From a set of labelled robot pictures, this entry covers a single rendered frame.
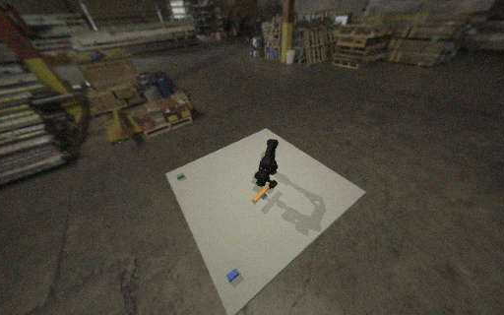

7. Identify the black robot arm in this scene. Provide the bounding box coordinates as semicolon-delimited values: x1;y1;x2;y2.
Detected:
256;139;279;187

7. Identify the orange bar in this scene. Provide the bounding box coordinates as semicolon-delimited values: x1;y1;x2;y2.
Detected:
252;183;270;203

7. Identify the small blue block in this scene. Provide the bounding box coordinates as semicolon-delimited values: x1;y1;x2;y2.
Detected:
226;268;239;282

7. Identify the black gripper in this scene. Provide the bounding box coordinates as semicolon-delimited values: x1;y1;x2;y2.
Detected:
254;171;278;189

